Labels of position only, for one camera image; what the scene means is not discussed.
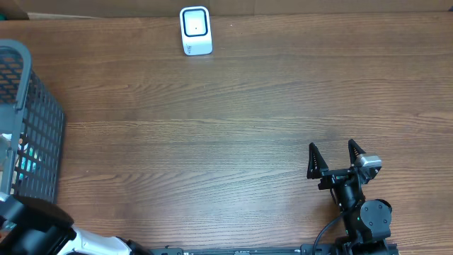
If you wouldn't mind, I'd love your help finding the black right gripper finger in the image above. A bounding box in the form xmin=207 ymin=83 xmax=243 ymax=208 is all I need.
xmin=306 ymin=142 xmax=328 ymax=179
xmin=348 ymin=139 xmax=365 ymax=165

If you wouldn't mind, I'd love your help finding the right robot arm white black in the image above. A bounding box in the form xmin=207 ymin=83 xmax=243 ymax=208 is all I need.
xmin=301 ymin=139 xmax=398 ymax=255

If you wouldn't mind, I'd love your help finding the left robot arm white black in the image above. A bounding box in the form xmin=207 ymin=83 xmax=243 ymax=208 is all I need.
xmin=1 ymin=193 xmax=151 ymax=255

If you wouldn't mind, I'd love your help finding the white barcode scanner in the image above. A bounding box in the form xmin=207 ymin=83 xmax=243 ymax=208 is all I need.
xmin=179 ymin=6 xmax=213 ymax=56

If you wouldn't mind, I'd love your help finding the dark grey plastic basket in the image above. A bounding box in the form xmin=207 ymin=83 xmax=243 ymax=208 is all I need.
xmin=1 ymin=39 xmax=66 ymax=203

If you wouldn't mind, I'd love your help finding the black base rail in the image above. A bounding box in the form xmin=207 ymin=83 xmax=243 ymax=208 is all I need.
xmin=150 ymin=244 xmax=400 ymax=255

